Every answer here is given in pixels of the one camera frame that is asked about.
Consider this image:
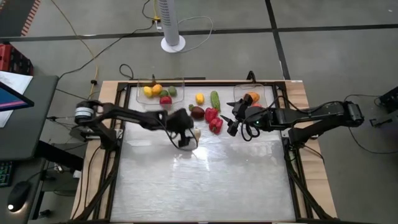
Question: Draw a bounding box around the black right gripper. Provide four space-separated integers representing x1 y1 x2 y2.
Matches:
220 93 256 138

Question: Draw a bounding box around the red plastic crate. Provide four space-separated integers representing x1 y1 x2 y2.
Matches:
0 42 35 76

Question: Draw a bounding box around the black computer mouse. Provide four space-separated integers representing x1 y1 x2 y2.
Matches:
6 180 32 213

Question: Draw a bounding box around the long black floor cable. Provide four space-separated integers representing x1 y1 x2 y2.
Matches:
57 23 156 80

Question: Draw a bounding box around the thin black floor cable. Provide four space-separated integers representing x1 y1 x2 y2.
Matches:
343 93 398 155

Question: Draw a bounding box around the black metal table frame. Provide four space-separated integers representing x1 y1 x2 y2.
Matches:
70 79 337 224

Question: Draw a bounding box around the white fan cable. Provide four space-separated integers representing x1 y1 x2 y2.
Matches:
172 16 215 53

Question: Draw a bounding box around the backlit keyboard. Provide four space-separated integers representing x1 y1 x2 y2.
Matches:
0 160 15 189

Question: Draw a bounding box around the yellow floor cable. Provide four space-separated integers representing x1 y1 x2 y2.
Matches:
50 0 100 100

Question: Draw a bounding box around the orange brown potato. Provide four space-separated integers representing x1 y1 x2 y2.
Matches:
244 91 261 105

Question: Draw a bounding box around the black box device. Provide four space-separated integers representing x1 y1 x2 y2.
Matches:
379 86 398 114

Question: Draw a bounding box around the red bell pepper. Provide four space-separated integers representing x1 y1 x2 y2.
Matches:
209 118 224 135
205 107 219 123

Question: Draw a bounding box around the white tower fan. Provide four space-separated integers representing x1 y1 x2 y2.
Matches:
157 0 187 54

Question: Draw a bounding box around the dark purple eggplant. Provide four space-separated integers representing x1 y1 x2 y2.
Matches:
188 104 206 120

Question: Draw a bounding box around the white paper sheet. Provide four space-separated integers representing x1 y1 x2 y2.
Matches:
0 70 34 129

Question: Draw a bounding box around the green cucumber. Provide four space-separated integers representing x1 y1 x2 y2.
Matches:
210 90 221 113

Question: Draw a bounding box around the wide clear plastic bin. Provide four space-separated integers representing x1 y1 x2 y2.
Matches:
136 77 186 111

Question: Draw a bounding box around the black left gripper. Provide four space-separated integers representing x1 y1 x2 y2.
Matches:
167 106 198 148

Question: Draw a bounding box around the looped black cable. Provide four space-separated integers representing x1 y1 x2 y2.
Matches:
119 63 135 80

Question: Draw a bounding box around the narrow clear plastic bin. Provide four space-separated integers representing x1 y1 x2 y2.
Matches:
233 83 269 135

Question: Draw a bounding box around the monitor with blue screen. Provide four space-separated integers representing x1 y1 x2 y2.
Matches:
0 81 35 113

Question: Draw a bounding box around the grey desk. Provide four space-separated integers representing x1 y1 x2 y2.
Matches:
0 73 60 161

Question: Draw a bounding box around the silver table mat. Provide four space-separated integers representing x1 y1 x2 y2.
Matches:
110 85 297 223

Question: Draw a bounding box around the dark rug with striped edge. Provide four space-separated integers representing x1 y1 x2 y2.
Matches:
0 0 42 38

